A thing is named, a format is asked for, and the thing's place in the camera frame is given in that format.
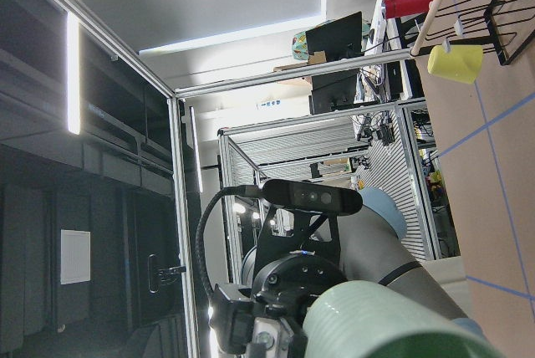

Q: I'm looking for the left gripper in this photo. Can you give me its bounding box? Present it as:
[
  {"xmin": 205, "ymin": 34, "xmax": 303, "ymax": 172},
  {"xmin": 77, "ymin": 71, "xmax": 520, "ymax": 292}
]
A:
[{"xmin": 209, "ymin": 253, "xmax": 347, "ymax": 357}]

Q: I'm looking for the green plastic cup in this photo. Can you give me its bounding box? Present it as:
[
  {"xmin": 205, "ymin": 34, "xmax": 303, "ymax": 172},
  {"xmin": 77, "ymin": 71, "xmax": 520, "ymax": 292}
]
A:
[{"xmin": 303, "ymin": 280, "xmax": 503, "ymax": 357}]

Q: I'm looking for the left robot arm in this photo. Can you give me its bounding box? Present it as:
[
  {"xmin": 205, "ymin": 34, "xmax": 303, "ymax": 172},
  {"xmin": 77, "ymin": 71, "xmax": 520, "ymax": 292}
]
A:
[{"xmin": 205, "ymin": 180, "xmax": 493, "ymax": 357}]

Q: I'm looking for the yellow plastic cup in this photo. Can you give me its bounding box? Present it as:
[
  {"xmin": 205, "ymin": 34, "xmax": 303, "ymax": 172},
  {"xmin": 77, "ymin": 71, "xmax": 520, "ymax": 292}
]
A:
[{"xmin": 427, "ymin": 44, "xmax": 483, "ymax": 84}]

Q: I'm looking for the black monitor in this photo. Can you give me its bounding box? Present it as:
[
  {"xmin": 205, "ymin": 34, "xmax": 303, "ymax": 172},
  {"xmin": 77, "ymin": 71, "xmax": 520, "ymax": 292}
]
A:
[{"xmin": 305, "ymin": 12, "xmax": 363, "ymax": 62}]

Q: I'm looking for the red bottle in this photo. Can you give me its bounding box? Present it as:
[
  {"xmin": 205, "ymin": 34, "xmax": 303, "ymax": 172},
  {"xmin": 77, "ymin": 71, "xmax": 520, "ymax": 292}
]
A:
[{"xmin": 381, "ymin": 0, "xmax": 433, "ymax": 19}]

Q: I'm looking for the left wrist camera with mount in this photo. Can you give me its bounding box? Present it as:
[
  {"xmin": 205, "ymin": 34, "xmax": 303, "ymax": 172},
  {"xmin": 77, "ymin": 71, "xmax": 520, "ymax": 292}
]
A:
[{"xmin": 195, "ymin": 179, "xmax": 364, "ymax": 297}]

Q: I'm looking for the black wire cup rack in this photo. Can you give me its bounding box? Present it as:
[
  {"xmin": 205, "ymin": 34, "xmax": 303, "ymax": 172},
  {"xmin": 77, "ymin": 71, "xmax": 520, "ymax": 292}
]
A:
[{"xmin": 410, "ymin": 0, "xmax": 534, "ymax": 65}]

